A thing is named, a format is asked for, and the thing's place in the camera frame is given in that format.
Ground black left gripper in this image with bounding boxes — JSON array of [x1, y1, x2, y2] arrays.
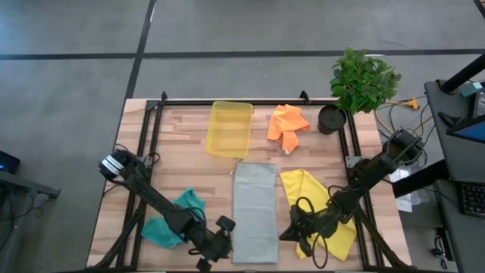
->
[[188, 225, 234, 272]]

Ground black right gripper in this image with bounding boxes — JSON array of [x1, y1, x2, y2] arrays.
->
[[279, 210, 334, 258]]

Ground grey microfiber towel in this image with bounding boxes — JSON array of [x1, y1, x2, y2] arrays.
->
[[231, 162, 280, 265]]

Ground teal microfiber towel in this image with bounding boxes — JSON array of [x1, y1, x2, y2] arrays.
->
[[141, 187, 208, 249]]

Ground orange microfiber towel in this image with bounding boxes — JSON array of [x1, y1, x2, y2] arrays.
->
[[266, 104, 311, 155]]

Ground yellow microfiber towel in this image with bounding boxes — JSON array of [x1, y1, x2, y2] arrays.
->
[[279, 168, 358, 262]]

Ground white paper sheets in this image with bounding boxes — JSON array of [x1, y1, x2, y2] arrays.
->
[[389, 166, 415, 213]]

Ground yellow translucent plastic bin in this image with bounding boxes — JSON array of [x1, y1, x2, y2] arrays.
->
[[205, 100, 254, 159]]

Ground green plant in black pot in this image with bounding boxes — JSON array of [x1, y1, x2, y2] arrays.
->
[[317, 48, 402, 136]]

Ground black keyboard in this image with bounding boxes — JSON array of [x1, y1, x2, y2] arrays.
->
[[458, 181, 485, 218]]

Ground dark grey side desk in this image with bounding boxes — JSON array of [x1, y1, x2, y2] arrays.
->
[[0, 170, 61, 200]]

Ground laptop with blue screen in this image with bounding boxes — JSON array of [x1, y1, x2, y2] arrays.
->
[[446, 115, 485, 145]]

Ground dark device with blue light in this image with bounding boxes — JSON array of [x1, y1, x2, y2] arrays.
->
[[0, 150, 21, 175]]

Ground small teal box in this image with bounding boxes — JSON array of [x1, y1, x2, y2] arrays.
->
[[460, 81, 484, 98]]

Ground black round pole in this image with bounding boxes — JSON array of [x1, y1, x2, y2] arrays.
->
[[439, 52, 485, 95]]

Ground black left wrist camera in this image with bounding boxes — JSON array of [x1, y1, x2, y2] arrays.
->
[[215, 215, 236, 233]]

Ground black aluminium table frame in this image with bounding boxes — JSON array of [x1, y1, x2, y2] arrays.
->
[[86, 90, 414, 272]]

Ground yellow power cable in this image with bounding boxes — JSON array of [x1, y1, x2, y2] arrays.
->
[[374, 96, 433, 134]]

